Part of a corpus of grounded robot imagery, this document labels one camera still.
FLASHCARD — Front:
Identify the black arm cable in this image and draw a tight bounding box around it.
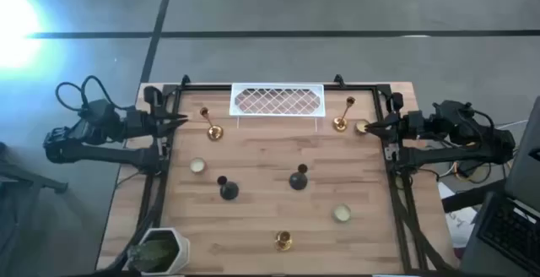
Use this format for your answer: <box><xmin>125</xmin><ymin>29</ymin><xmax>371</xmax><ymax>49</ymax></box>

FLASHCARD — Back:
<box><xmin>54</xmin><ymin>74</ymin><xmax>136</xmax><ymax>113</ymax></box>

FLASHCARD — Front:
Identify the white cable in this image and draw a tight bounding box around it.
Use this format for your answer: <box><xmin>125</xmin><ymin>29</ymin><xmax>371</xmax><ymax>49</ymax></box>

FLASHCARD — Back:
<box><xmin>493</xmin><ymin>119</ymin><xmax>529</xmax><ymax>131</ymax></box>

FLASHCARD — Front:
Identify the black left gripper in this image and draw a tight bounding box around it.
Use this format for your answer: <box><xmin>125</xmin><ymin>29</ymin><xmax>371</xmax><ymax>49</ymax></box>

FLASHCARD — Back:
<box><xmin>124</xmin><ymin>106</ymin><xmax>190</xmax><ymax>139</ymax></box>

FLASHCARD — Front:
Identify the woven tan basket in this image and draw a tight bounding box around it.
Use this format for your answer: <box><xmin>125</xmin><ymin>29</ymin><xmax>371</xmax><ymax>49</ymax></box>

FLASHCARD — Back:
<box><xmin>189</xmin><ymin>157</ymin><xmax>207</xmax><ymax>174</ymax></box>

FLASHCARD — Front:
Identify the black metal bar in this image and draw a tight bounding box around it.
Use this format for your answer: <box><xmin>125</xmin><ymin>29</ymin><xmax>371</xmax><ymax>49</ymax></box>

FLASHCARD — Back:
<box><xmin>441</xmin><ymin>179</ymin><xmax>507</xmax><ymax>214</ymax></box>

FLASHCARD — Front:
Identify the tall black candlestick holder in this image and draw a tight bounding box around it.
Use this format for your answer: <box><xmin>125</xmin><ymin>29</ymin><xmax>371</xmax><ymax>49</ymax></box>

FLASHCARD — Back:
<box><xmin>216</xmin><ymin>175</ymin><xmax>240</xmax><ymax>201</ymax></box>
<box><xmin>289</xmin><ymin>163</ymin><xmax>310</xmax><ymax>192</ymax></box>

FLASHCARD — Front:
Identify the green succulent plant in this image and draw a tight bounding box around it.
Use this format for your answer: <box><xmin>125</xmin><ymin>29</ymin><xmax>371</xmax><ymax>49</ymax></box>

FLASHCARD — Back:
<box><xmin>127</xmin><ymin>238</ymin><xmax>178</xmax><ymax>273</ymax></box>

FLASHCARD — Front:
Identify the black metal stand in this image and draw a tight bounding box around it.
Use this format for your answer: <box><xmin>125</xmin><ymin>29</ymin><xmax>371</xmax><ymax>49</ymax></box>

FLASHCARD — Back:
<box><xmin>0</xmin><ymin>141</ymin><xmax>69</xmax><ymax>277</ymax></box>

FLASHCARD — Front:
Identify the white paper sheet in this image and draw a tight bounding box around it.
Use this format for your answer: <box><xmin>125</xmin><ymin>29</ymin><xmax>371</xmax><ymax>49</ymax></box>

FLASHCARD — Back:
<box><xmin>438</xmin><ymin>182</ymin><xmax>478</xmax><ymax>248</ymax></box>

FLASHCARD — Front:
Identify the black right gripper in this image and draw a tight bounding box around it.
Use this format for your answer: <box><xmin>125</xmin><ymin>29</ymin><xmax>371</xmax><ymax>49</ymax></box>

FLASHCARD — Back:
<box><xmin>364</xmin><ymin>110</ymin><xmax>435</xmax><ymax>141</ymax></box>

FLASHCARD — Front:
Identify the grey laptop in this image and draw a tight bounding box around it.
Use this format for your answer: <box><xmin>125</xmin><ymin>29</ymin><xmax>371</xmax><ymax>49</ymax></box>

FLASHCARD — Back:
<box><xmin>459</xmin><ymin>95</ymin><xmax>540</xmax><ymax>277</ymax></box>

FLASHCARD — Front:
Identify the white wire shelf rack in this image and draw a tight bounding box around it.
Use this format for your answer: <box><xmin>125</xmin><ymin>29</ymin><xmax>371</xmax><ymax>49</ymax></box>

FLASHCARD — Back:
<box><xmin>229</xmin><ymin>83</ymin><xmax>327</xmax><ymax>133</ymax></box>

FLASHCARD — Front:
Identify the round candle tin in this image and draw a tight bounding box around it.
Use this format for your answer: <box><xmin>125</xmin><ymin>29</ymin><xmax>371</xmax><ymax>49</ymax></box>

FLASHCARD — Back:
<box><xmin>332</xmin><ymin>204</ymin><xmax>353</xmax><ymax>223</ymax></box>

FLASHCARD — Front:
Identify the white hexagonal planter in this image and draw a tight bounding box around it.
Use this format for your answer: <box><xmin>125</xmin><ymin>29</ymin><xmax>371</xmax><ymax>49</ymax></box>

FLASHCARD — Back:
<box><xmin>126</xmin><ymin>226</ymin><xmax>192</xmax><ymax>276</ymax></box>

